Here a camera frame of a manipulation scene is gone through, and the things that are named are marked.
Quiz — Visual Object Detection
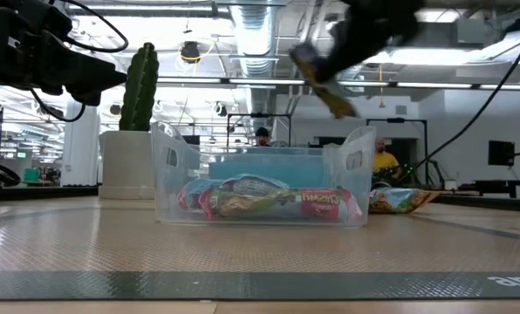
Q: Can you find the light blue granola bar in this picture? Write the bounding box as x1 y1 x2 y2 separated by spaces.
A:
367 186 441 215
219 173 291 197

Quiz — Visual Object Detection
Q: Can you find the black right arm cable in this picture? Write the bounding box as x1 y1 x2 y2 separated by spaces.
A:
397 6 520 182

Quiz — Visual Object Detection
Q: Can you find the green yellow granola bar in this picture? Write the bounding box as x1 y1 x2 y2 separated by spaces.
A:
289 42 358 119

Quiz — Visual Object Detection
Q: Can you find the person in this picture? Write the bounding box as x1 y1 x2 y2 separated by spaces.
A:
372 137 404 187
254 126 273 147

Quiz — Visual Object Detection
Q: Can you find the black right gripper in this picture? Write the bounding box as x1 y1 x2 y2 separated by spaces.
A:
316 0 425 85

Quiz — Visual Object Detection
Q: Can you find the teal plastic bin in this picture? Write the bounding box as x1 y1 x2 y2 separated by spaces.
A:
208 154 326 188

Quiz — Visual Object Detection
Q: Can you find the black workbench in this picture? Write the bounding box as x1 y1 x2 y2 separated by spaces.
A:
457 178 520 198

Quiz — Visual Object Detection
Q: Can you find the black monitor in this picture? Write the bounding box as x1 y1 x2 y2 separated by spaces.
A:
488 140 517 167

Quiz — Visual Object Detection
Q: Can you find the white plant pot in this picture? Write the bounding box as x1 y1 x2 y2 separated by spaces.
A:
97 129 156 201

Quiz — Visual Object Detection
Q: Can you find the clear plastic bin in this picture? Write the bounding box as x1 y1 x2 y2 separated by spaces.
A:
150 120 377 228

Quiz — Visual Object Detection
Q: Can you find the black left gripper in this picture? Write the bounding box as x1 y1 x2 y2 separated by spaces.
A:
0 0 127 107

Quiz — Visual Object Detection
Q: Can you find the clear plastic tray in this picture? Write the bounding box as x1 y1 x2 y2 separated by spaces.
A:
0 208 520 302

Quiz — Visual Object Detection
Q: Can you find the ceiling light strip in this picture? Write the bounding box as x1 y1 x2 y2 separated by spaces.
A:
157 77 520 91

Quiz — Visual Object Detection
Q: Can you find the red Chewy granola bar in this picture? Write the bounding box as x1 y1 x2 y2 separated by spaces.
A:
197 187 364 222

